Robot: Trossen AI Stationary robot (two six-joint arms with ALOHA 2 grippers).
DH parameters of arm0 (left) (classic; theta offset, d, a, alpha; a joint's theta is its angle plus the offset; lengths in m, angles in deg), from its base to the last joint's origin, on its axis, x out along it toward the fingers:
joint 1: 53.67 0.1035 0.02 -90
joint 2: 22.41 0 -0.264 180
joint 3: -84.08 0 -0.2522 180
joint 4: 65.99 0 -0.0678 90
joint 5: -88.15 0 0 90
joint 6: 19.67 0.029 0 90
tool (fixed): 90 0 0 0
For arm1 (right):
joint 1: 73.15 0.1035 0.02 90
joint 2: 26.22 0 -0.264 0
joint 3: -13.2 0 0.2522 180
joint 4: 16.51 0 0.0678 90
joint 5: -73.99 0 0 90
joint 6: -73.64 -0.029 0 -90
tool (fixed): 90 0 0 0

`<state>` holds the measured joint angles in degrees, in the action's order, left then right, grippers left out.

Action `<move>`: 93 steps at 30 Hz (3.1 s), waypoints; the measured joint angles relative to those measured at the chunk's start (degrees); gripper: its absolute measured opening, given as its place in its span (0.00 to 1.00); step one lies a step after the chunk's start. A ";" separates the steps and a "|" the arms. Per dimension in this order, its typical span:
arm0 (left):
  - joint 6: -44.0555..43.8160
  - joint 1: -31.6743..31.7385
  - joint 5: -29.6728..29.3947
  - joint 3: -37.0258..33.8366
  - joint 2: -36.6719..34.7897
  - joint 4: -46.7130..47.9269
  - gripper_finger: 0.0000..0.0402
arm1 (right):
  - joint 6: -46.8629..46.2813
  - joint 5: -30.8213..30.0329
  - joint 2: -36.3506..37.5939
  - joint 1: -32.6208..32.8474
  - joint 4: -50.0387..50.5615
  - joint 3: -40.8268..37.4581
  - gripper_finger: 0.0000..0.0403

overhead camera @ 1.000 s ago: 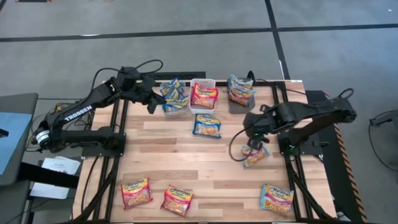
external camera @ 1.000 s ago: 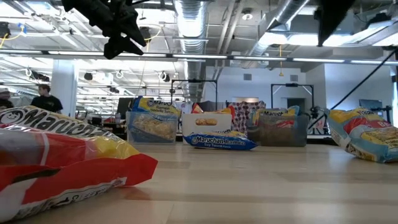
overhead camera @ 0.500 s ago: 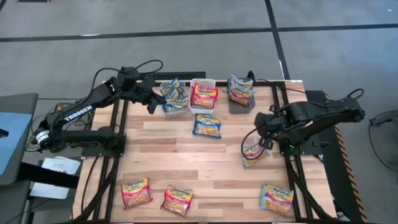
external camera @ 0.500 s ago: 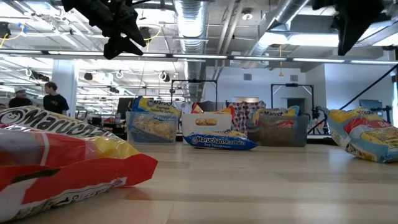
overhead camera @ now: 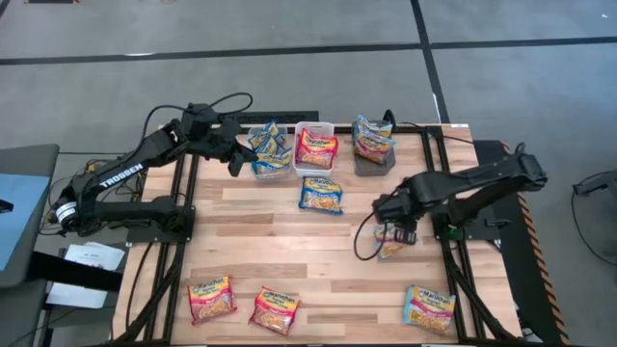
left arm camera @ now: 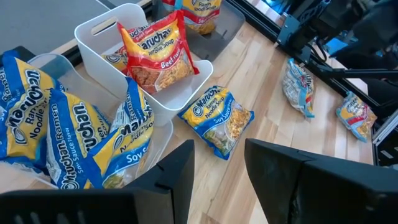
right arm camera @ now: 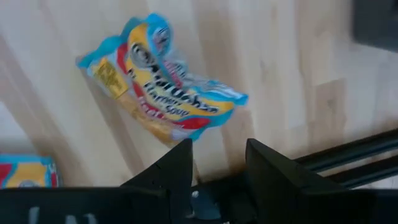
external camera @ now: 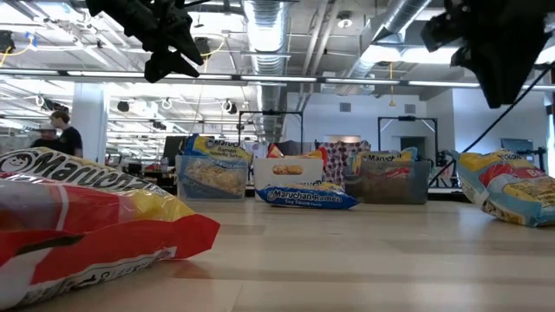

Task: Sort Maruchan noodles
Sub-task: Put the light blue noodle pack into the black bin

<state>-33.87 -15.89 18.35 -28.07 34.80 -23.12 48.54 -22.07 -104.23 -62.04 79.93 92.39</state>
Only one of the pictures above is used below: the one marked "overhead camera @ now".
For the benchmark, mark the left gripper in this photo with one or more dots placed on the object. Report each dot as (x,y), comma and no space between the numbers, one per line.
(214,140)

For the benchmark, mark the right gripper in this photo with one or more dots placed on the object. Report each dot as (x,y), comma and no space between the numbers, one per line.
(395,209)

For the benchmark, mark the light blue beef ramen pack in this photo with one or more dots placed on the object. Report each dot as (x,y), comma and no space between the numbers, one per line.
(385,248)
(429,308)
(373,147)
(378,126)

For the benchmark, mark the red beef ramen pack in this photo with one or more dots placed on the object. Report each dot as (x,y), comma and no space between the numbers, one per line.
(315,149)
(275,311)
(212,299)

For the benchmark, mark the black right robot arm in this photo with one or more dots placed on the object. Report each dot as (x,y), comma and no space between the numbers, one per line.
(482,180)

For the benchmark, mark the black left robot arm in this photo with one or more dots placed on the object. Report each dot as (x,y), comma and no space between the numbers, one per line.
(120,176)

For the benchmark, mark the clear plastic bin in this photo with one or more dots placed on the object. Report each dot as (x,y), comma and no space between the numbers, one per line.
(272,176)

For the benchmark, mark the white plastic bin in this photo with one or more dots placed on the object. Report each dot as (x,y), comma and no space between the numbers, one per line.
(313,171)

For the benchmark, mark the grey plastic bin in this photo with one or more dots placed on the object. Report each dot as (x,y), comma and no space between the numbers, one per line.
(373,169)

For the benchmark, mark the black hazard striped floor mat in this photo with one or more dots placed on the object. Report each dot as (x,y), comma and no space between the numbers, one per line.
(530,289)

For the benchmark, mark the white paper sheet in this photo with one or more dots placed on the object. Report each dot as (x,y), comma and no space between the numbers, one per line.
(91,255)
(72,295)

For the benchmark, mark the black beam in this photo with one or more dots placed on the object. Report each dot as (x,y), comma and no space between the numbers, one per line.
(72,274)

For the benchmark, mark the grey desk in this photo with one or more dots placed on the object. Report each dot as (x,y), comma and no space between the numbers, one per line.
(29,159)

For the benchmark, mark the blue sheet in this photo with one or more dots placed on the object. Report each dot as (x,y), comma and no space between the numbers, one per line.
(19,217)

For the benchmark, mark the small black object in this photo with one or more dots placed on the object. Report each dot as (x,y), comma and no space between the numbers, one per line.
(5,206)

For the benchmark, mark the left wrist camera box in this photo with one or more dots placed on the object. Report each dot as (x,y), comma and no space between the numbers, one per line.
(205,115)

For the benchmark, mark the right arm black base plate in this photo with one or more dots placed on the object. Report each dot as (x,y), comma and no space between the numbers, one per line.
(482,234)

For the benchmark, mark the black aluminium table frame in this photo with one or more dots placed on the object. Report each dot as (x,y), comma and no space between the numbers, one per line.
(414,129)

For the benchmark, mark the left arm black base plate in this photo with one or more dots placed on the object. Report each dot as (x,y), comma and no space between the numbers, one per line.
(140,235)

